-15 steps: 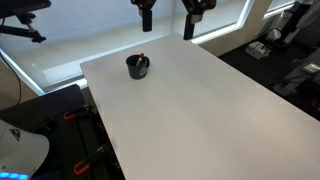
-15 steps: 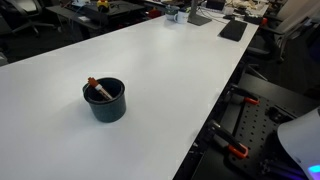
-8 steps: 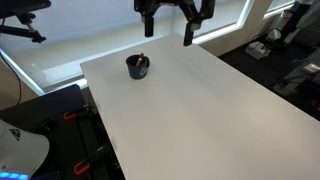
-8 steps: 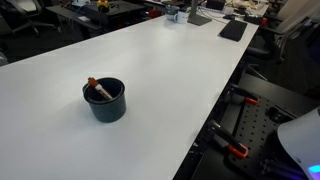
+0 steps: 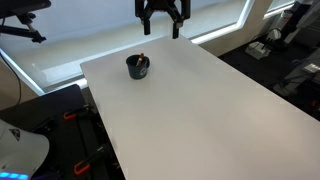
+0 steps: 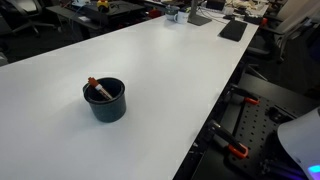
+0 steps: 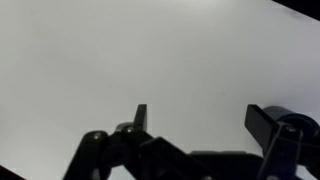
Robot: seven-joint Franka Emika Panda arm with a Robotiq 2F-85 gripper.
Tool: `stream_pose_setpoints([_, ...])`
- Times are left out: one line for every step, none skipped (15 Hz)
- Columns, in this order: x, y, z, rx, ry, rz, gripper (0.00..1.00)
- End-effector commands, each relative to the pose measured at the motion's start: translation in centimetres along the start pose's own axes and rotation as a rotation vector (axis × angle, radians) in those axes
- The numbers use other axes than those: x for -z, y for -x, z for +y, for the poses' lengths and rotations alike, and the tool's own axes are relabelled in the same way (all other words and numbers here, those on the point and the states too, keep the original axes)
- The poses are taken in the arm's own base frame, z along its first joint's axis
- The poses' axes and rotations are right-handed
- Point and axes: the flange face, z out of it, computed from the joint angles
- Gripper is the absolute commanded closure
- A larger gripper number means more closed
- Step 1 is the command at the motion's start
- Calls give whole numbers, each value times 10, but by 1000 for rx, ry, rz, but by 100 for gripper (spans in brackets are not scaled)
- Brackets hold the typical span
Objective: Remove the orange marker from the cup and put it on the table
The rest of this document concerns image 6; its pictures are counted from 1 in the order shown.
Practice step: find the grey office chair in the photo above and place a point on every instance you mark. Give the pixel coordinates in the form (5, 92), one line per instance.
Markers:
(23, 13)

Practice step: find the black perforated mounting table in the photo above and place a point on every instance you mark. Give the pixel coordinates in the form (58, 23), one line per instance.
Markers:
(256, 128)

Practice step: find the grey monitor stand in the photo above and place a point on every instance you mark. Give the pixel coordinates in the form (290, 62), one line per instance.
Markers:
(196, 17)

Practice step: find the black office chair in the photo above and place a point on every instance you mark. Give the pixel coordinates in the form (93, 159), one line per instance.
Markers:
(290, 26)

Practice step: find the dark grey mug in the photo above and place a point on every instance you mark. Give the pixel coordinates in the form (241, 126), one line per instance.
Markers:
(170, 11)

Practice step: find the yellow red stop button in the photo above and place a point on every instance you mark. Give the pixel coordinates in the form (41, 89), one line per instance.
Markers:
(102, 5)

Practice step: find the small black box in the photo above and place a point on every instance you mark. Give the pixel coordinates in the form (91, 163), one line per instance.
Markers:
(253, 19)

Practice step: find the black rectangular device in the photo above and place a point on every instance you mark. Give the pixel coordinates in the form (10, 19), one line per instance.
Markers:
(215, 4)

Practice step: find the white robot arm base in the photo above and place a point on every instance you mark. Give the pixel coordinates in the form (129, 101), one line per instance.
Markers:
(300, 143)

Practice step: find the dark blue cup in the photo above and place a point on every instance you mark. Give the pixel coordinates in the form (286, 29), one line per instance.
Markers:
(106, 110)

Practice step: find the orange marker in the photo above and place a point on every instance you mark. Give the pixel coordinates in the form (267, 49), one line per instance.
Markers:
(100, 89)

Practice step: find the white mug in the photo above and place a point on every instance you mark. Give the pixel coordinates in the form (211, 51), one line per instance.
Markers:
(181, 17)

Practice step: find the black flat pad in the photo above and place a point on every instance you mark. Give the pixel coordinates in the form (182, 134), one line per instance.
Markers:
(233, 30)

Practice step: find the small orange object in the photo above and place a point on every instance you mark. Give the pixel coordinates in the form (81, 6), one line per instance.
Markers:
(264, 21)

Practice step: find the small red object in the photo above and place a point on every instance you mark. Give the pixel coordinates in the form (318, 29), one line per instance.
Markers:
(154, 13)

